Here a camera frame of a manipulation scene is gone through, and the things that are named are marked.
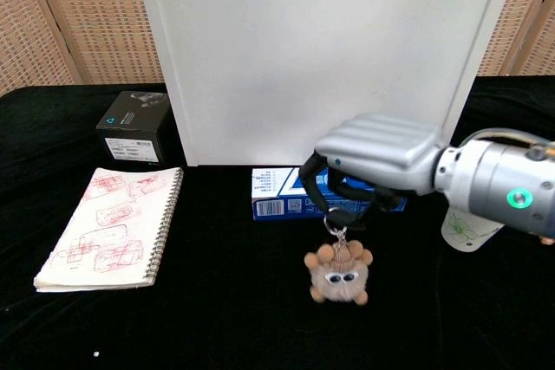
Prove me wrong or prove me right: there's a woven folding screen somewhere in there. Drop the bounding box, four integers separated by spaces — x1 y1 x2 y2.
0 0 166 98
476 0 555 79

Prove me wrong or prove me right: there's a black product box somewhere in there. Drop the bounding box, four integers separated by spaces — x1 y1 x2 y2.
95 90 171 166

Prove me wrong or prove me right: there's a spiral notebook with red drawings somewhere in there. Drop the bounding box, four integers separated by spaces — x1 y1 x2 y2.
33 166 185 294

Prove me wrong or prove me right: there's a blue toothpaste box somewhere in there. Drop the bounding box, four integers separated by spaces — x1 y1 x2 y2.
251 166 408 222

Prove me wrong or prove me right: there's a fluffy brown keychain toy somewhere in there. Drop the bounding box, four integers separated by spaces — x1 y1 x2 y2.
303 207 375 306

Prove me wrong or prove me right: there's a paper cup with green flower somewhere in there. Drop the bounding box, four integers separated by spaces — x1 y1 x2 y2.
441 207 506 253

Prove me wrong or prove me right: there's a large white board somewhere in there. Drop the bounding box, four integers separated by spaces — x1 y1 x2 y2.
132 0 521 168

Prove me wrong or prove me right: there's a black tablecloth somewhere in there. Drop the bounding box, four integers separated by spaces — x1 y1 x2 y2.
0 75 555 370

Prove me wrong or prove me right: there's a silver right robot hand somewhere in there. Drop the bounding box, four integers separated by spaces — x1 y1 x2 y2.
300 113 447 232

